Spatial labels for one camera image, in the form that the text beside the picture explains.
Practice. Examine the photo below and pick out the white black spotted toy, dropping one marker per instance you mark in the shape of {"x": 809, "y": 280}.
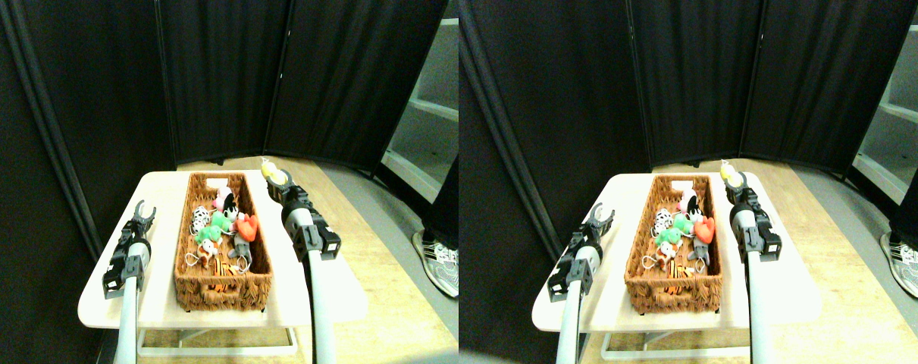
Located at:
{"x": 660, "y": 222}
{"x": 199, "y": 220}

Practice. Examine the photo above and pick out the white orange plush toy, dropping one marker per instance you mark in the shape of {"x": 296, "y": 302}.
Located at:
{"x": 662, "y": 255}
{"x": 205, "y": 252}

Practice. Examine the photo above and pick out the black white panda toy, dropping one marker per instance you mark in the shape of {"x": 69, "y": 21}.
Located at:
{"x": 692, "y": 208}
{"x": 231, "y": 206}

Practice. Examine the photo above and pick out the white shelf unit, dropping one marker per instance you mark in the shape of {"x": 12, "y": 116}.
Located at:
{"x": 906, "y": 115}
{"x": 432, "y": 110}

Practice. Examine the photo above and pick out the yellow plush toy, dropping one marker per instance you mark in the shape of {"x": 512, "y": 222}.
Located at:
{"x": 274, "y": 173}
{"x": 730, "y": 174}

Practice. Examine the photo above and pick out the person's legs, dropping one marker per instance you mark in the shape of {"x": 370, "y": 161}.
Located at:
{"x": 436, "y": 262}
{"x": 906, "y": 265}

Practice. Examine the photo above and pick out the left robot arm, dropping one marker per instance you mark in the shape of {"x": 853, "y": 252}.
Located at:
{"x": 129, "y": 318}
{"x": 572, "y": 318}

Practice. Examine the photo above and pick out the orange black striped toy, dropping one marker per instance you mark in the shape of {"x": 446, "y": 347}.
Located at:
{"x": 225, "y": 270}
{"x": 682, "y": 271}

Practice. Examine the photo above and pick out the white low table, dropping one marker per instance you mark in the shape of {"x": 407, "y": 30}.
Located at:
{"x": 337, "y": 288}
{"x": 792, "y": 292}

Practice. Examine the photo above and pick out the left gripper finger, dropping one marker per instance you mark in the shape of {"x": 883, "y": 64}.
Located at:
{"x": 151, "y": 220}
{"x": 593, "y": 217}
{"x": 136, "y": 214}
{"x": 609, "y": 222}

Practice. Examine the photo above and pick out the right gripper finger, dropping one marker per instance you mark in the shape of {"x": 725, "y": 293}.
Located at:
{"x": 731, "y": 193}
{"x": 274, "y": 191}
{"x": 289, "y": 186}
{"x": 745, "y": 187}

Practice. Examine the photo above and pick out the light green plush toy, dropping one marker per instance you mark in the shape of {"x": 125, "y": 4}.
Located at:
{"x": 208, "y": 233}
{"x": 668, "y": 236}

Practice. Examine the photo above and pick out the brown wicker basket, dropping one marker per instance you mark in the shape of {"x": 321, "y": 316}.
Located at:
{"x": 640, "y": 298}
{"x": 189, "y": 298}

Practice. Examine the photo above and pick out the black curtain stand pole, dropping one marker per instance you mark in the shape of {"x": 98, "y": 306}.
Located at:
{"x": 45, "y": 114}
{"x": 514, "y": 152}

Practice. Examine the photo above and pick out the red plush toy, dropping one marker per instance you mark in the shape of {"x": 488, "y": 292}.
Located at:
{"x": 705, "y": 230}
{"x": 246, "y": 227}

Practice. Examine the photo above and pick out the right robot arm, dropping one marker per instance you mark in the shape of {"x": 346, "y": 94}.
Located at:
{"x": 758, "y": 303}
{"x": 318, "y": 303}

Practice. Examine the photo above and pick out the grey mouse toy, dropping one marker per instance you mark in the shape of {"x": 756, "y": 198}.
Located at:
{"x": 699, "y": 256}
{"x": 240, "y": 254}

